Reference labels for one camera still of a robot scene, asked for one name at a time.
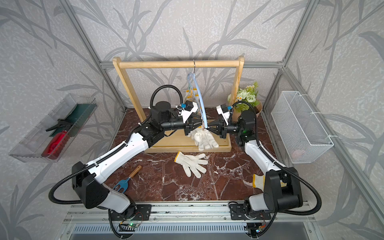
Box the blue hand rake tool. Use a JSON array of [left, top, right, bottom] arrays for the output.
[[113, 165, 142, 194]]

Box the clear plastic wall tray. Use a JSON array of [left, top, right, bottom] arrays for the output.
[[9, 94, 98, 163]]

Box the green cloth in tray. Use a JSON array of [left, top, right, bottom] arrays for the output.
[[46, 104, 97, 138]]

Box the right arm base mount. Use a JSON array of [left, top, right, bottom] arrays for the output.
[[228, 201, 272, 221]]

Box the aluminium front rail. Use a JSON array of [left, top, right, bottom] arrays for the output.
[[56, 201, 323, 240]]

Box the blue wavy clip hanger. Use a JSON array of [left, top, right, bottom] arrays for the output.
[[187, 61, 208, 129]]

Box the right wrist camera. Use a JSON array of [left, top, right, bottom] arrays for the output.
[[216, 104, 233, 126]]

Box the potted white flower plant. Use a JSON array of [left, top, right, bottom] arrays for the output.
[[234, 82, 262, 115]]

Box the yellow rubber-coated glove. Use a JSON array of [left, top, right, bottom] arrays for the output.
[[252, 174, 265, 191]]

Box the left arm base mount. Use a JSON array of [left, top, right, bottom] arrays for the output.
[[109, 204, 152, 221]]

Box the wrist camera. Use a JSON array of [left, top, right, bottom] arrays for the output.
[[180, 101, 198, 123], [216, 104, 233, 126]]

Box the white glove hung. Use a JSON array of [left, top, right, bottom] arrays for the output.
[[188, 128, 219, 152], [184, 88, 199, 104], [174, 152, 208, 179]]

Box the white wire mesh basket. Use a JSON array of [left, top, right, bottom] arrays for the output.
[[271, 91, 334, 164]]

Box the wooden clothes rack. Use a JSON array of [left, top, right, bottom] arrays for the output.
[[113, 56, 245, 153]]

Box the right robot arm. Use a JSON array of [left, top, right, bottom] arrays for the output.
[[208, 102, 322, 216]]

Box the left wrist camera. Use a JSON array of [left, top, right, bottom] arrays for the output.
[[180, 101, 198, 123]]

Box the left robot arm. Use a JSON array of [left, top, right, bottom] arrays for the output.
[[49, 85, 201, 218]]

